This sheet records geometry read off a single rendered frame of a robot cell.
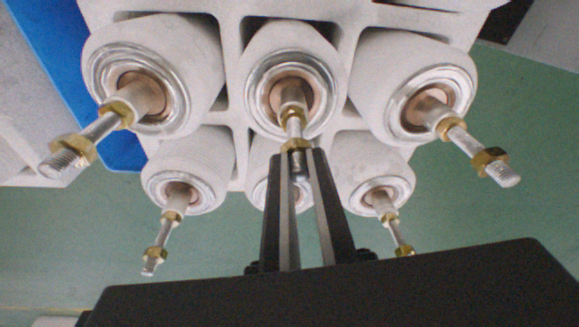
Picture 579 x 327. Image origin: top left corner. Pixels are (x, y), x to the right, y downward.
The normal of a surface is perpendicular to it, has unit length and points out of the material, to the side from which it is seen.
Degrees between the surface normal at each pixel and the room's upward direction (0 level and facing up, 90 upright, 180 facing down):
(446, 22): 0
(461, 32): 0
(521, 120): 0
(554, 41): 90
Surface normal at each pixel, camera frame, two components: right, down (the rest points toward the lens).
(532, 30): -1.00, -0.03
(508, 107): 0.04, 0.65
